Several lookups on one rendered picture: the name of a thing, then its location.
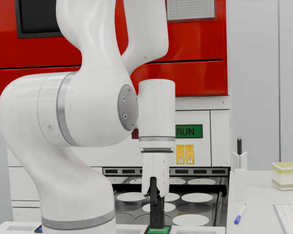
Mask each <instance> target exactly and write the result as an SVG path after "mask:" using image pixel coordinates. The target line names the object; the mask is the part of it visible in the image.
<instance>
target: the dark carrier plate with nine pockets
mask: <svg viewBox="0 0 293 234"><path fill-rule="evenodd" d="M131 192H138V193H142V191H118V192H117V193H116V194H115V195H114V203H115V215H116V224H127V225H150V212H147V211H145V210H143V209H142V208H143V206H145V205H147V204H150V199H149V196H147V198H145V199H142V200H138V201H122V200H119V199H117V196H118V195H120V194H124V193H131ZM169 193H174V194H177V195H179V196H180V197H179V199H177V200H174V201H165V203H170V204H173V205H174V206H175V209H174V210H171V211H169V212H165V225H169V226H178V225H177V224H175V223H173V219H174V218H175V217H177V216H180V215H202V216H205V217H207V218H208V219H209V222H208V223H207V224H205V225H201V227H213V225H214V219H215V211H216V205H217V198H218V194H217V193H213V192H169ZM192 193H204V194H209V195H211V196H212V197H213V199H211V200H209V201H204V202H189V201H185V200H183V199H182V196H184V195H187V194H192Z"/></svg>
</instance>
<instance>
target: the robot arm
mask: <svg viewBox="0 0 293 234"><path fill-rule="evenodd" d="M123 1H124V9H125V15H126V22H127V32H128V40H129V42H128V47H127V49H126V51H125V52H124V53H123V54H122V56H121V55H120V52H119V49H118V45H117V40H116V33H115V24H114V14H115V4H116V0H57V1H56V18H57V23H58V26H59V29H60V31H61V33H62V34H63V35H64V37H65V38H66V39H67V40H68V41H69V42H70V43H71V44H72V45H74V46H75V47H76V48H78V49H79V50H80V51H81V54H82V65H81V68H80V70H79V71H71V72H55V73H42V74H33V75H27V76H23V77H20V78H18V79H16V80H14V81H13V82H11V83H10V84H9V85H8V86H7V87H6V88H5V89H4V91H3V92H2V94H1V96H0V132H1V134H2V137H3V139H4V141H5V142H6V144H7V146H8V147H9V149H10V150H11V151H12V153H13V154H14V156H15V157H16V158H17V160H18V161H19V162H20V163H21V165H22V166H23V167H24V169H25V170H26V171H27V173H28V174H29V175H30V177H31V178H32V180H33V181H34V184H35V186H36V188H37V190H38V194H39V199H40V212H41V222H42V233H43V234H117V228H116V215H115V203H114V194H113V188H112V184H111V182H110V181H109V180H108V179H107V178H106V177H105V176H104V175H103V174H101V173H100V172H98V171H96V170H94V169H93V168H91V167H90V166H88V165H87V164H85V163H84V162H83V161H81V160H80V159H79V158H78V157H77V156H76V155H75V154H74V153H73V152H72V151H71V149H70V148H69V147H106V146H111V145H115V144H118V143H120V142H122V141H124V140H125V139H126V138H127V137H128V136H129V135H130V134H131V133H132V131H133V130H134V129H138V130H139V148H143V151H140V152H141V153H144V157H143V169H142V196H143V197H147V196H150V228H152V229H163V228H164V227H165V211H164V208H165V196H166V195H167V194H168V193H169V153H173V150H171V148H175V144H176V142H175V83H174V82H173V81H171V80H167V79H147V80H143V81H141V82H139V93H138V95H136V92H135V89H134V86H133V84H132V81H131V79H130V76H131V74H132V72H133V71H134V70H135V69H136V68H137V67H139V66H140V65H142V64H145V63H147V62H150V61H153V60H156V59H159V58H161V57H163V56H165V55H166V53H167V51H168V47H169V41H168V31H167V21H166V7H165V0H123Z"/></svg>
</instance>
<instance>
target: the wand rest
mask: <svg viewBox="0 0 293 234"><path fill-rule="evenodd" d="M232 159H233V173H234V184H235V201H246V173H247V152H246V151H245V152H244V153H242V154H241V155H240V156H239V155H238V154H237V153H235V152H234V151H233V152H232Z"/></svg>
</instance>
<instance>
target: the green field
mask: <svg viewBox="0 0 293 234"><path fill-rule="evenodd" d="M175 137H202V133H201V125H193V126H175Z"/></svg>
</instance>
